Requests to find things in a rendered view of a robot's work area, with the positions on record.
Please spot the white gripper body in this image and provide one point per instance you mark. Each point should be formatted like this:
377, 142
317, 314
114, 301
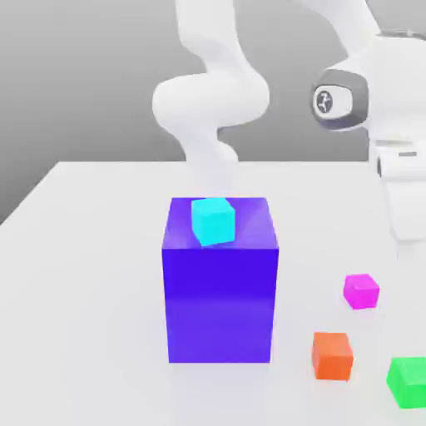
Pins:
407, 209

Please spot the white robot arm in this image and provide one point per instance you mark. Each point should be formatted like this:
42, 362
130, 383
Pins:
213, 96

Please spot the small magenta cube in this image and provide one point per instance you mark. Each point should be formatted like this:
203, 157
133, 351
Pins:
361, 292

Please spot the small orange cube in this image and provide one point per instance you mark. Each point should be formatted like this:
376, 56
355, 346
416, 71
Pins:
332, 357

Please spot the small green cube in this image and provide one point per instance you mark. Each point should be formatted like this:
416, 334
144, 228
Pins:
408, 382

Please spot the small cyan cube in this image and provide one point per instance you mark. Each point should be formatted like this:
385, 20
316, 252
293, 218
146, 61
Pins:
213, 221

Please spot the large blue box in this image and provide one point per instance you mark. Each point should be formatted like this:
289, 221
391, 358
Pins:
219, 299

